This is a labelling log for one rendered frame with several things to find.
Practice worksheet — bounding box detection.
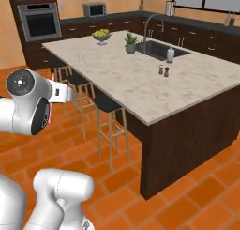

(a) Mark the dark wood oven cabinet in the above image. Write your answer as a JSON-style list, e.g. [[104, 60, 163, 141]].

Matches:
[[7, 0, 64, 71]]

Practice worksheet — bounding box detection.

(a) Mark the dark wood marble-top kitchen island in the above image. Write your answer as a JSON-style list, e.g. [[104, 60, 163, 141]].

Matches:
[[41, 29, 240, 201]]

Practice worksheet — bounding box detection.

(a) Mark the black seat wooden bar stool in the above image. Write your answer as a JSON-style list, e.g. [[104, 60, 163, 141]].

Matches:
[[50, 58, 71, 84], [67, 73, 97, 141], [93, 93, 132, 175]]

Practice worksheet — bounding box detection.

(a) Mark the grey curved tap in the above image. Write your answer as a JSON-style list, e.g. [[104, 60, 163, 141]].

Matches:
[[142, 13, 165, 54]]

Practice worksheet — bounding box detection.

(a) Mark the dark wood base cupboard run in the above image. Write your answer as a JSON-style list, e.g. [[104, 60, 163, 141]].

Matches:
[[59, 10, 240, 66]]

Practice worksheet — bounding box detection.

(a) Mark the dark sink basin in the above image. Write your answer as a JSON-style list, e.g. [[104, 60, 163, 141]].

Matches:
[[135, 39, 191, 62]]

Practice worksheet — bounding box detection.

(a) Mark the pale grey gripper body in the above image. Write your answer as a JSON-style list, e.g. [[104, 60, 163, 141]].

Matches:
[[66, 84, 77, 104]]

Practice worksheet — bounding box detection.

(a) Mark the white paper towel roll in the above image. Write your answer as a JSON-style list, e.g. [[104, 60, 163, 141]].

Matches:
[[164, 0, 177, 18]]

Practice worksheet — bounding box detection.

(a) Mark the steel wall oven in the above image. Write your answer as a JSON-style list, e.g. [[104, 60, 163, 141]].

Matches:
[[16, 2, 63, 43]]

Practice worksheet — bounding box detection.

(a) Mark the white soap dispenser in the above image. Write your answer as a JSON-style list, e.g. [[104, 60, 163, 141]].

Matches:
[[166, 46, 176, 65]]

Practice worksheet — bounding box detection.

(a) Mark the green potted plant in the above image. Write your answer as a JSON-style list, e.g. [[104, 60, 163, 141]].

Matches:
[[123, 32, 139, 55]]

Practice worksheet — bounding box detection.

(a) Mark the grey fruit bowl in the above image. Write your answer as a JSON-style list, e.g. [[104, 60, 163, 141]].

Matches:
[[92, 33, 113, 47]]

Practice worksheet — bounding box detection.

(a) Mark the grey microwave oven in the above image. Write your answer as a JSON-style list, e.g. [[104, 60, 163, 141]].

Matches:
[[82, 2, 108, 19]]

